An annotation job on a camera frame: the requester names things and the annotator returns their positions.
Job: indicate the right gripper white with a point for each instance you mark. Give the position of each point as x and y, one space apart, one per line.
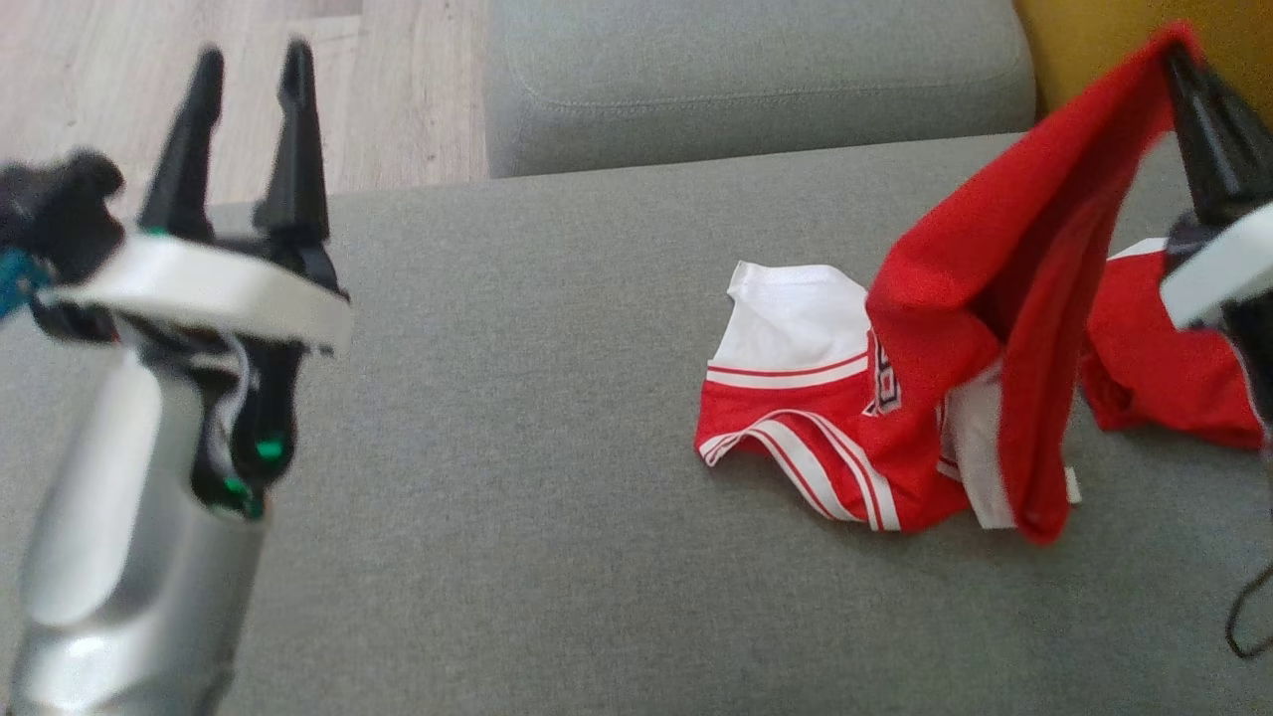
1228 268

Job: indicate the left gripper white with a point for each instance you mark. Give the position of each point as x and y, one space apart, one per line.
209 283

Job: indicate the red garment white trim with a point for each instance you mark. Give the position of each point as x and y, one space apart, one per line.
1164 368

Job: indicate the red white sports jersey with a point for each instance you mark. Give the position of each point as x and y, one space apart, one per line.
995 298

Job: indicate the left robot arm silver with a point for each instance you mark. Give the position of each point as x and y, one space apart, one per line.
119 577

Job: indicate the yellow sofa cushion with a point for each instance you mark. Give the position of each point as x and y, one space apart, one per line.
1084 50

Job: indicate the large grey sofa seat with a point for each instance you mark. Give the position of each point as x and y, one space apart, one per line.
547 497

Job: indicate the small grey sofa cushion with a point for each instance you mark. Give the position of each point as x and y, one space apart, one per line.
746 70

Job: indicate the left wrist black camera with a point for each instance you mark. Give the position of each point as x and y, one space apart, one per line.
60 209

